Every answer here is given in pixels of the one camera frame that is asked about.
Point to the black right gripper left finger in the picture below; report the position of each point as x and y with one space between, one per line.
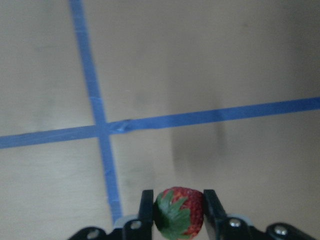
145 215

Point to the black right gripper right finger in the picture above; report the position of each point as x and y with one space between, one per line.
214 214

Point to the red strawberry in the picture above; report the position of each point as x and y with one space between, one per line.
178 213

